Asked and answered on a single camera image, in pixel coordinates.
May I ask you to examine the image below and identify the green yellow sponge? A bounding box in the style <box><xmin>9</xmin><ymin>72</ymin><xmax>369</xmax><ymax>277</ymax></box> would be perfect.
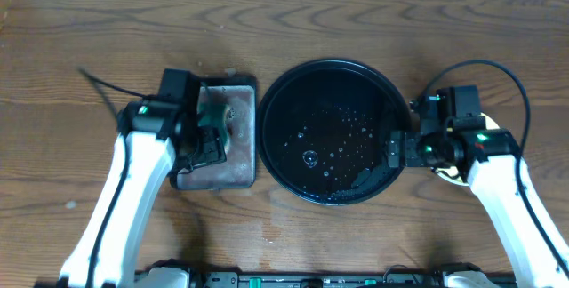
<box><xmin>197</xmin><ymin>102</ymin><xmax>232</xmax><ymax>152</ymax></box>

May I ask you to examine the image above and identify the yellow plate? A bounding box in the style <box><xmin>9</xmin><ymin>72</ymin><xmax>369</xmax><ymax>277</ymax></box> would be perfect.
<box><xmin>431</xmin><ymin>113</ymin><xmax>500</xmax><ymax>187</ymax></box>

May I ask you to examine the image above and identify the black rectangular soapy tray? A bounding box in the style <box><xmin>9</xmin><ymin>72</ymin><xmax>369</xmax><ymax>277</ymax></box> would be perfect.
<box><xmin>170</xmin><ymin>76</ymin><xmax>256</xmax><ymax>190</ymax></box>

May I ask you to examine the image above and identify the black round tray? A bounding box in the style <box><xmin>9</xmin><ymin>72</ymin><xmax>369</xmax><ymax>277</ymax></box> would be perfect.
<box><xmin>256</xmin><ymin>59</ymin><xmax>412</xmax><ymax>205</ymax></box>

